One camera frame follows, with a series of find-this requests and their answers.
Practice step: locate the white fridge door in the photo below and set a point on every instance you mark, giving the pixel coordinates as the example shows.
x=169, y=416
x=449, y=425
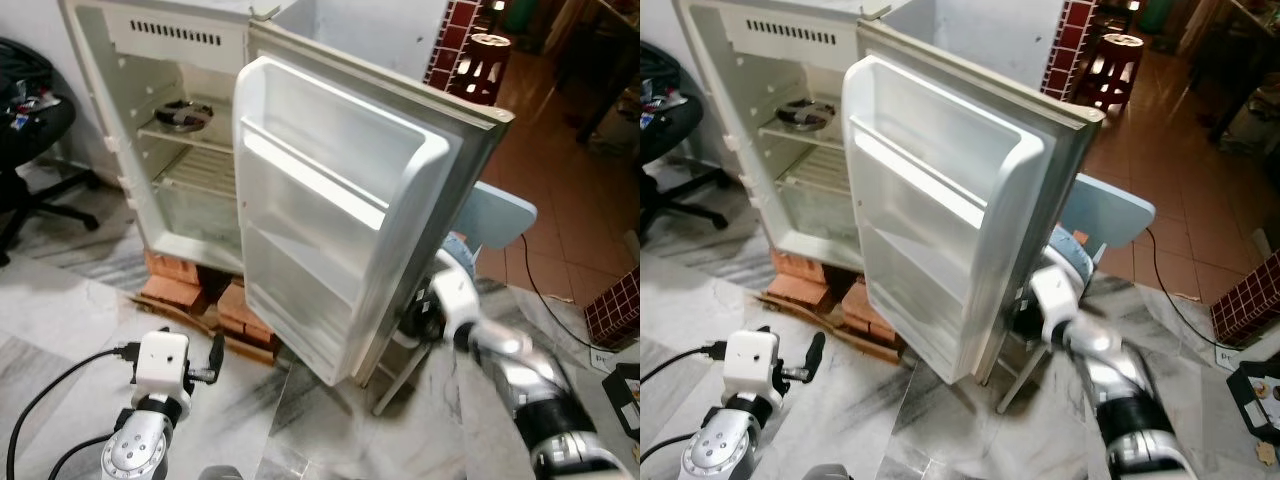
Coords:
x=340, y=200
x=950, y=200

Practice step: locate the taped metal food bowl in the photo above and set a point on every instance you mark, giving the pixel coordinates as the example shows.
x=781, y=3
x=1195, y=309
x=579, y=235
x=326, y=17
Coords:
x=805, y=113
x=184, y=114

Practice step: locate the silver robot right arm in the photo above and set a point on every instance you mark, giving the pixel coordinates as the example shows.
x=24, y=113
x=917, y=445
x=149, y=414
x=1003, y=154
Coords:
x=1140, y=400
x=545, y=400

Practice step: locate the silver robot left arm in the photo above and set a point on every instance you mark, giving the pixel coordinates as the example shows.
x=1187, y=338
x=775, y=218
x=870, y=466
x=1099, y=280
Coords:
x=140, y=450
x=725, y=450

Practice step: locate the white open fridge cabinet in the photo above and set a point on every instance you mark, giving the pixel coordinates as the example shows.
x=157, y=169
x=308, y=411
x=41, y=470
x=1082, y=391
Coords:
x=110, y=120
x=725, y=120

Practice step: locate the red brick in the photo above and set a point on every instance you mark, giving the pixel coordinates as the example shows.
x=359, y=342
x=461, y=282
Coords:
x=172, y=280
x=802, y=276
x=868, y=312
x=245, y=315

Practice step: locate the grey robot left foot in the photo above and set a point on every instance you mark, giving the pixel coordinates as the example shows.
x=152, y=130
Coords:
x=222, y=473
x=838, y=472

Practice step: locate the light blue plastic chair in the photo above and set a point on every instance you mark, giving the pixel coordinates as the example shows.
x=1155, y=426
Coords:
x=1115, y=210
x=500, y=215

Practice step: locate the low red tiled block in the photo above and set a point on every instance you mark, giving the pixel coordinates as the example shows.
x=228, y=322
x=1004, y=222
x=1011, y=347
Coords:
x=1248, y=300
x=615, y=310

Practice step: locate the black equipment box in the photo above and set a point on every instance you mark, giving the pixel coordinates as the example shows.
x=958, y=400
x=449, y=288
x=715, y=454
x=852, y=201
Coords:
x=1258, y=395
x=622, y=400

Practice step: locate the black office chair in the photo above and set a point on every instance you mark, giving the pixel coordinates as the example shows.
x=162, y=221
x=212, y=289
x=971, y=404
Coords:
x=30, y=150
x=665, y=145

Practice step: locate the red wooden stool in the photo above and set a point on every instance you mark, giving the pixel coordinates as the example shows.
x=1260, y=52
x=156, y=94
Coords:
x=485, y=65
x=1110, y=68

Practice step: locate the red tiled pillar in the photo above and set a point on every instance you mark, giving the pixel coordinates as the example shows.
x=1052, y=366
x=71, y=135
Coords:
x=452, y=40
x=1068, y=45

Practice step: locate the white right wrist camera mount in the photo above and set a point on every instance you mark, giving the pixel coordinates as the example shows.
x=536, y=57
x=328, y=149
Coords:
x=1058, y=300
x=455, y=295

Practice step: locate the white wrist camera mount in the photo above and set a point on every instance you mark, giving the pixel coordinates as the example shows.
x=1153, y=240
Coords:
x=752, y=362
x=455, y=295
x=1058, y=300
x=162, y=365

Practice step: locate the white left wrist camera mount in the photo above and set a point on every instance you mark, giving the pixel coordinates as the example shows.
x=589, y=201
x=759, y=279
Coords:
x=162, y=365
x=752, y=362

